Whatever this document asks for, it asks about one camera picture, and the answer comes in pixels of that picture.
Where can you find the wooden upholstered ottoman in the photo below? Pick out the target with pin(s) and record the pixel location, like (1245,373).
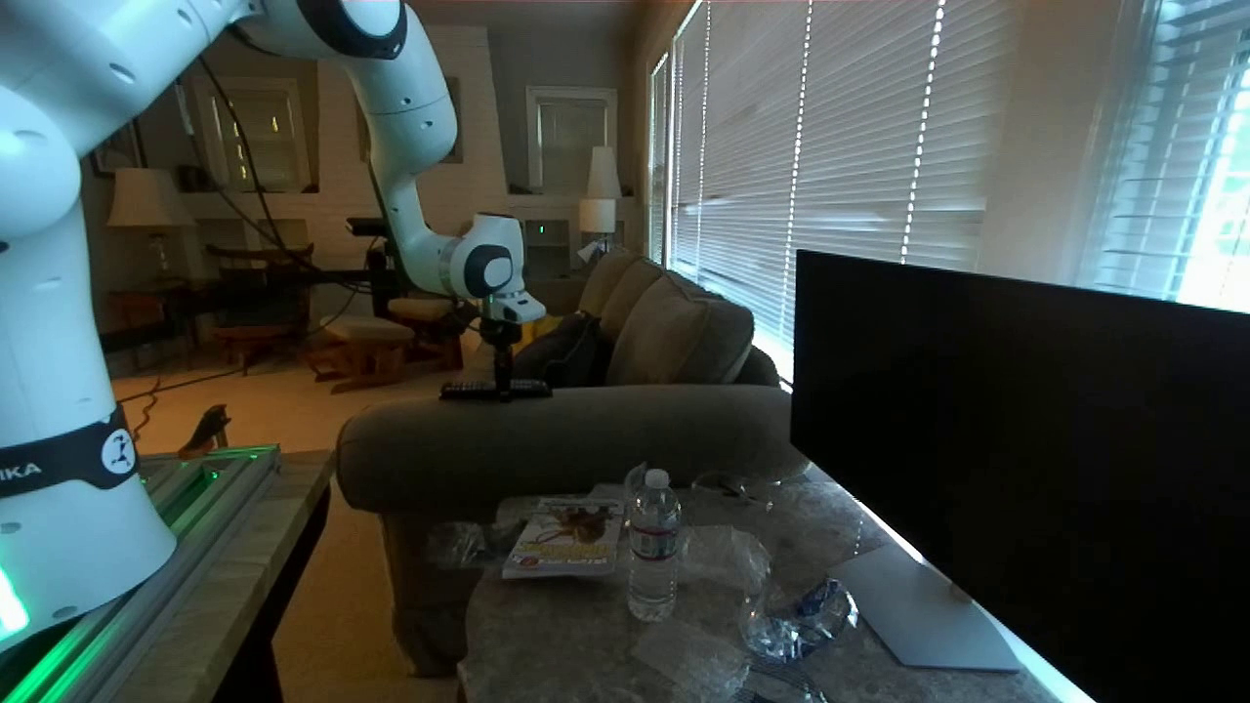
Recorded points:
(367,343)

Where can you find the table lamp wide white shade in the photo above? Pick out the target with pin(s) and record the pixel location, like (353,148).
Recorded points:
(142,202)

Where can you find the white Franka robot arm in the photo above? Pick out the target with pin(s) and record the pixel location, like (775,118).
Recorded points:
(51,325)

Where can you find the wooden Husky workbench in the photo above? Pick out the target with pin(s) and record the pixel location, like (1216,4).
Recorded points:
(221,572)

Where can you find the small black floor object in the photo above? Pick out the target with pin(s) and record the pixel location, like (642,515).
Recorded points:
(208,431)

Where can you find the crumpled clear plastic wrapper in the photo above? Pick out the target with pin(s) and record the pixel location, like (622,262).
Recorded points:
(802,621)

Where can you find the metal base plate green-lit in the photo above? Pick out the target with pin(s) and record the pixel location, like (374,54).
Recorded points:
(197,490)

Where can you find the dark dining table set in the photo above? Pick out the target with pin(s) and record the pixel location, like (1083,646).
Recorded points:
(258,293)

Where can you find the wooden upholstered armchair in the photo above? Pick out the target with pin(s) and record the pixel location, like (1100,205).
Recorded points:
(425,319)

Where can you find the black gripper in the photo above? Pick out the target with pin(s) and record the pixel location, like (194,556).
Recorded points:
(500,332)

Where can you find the black flat screen monitor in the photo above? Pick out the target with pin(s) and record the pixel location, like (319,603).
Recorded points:
(1040,456)

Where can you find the magazine with picture cover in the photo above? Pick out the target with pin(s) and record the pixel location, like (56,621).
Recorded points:
(560,539)

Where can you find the table lamp narrow white shade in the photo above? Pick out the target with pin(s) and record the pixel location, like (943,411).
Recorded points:
(600,198)

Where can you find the white horizontal window blinds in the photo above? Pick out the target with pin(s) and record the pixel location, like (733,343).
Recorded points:
(862,144)

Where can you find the grey-olive fabric sofa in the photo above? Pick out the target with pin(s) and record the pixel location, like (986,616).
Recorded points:
(560,452)

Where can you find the black sofa cushion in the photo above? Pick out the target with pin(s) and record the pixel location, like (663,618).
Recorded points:
(570,355)

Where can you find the clear plastic water bottle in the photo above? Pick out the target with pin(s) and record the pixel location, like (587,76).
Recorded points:
(651,547)

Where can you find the small window blind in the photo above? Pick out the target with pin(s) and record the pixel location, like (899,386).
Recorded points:
(1193,158)

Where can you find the glass side table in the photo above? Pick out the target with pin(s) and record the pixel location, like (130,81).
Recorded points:
(560,637)

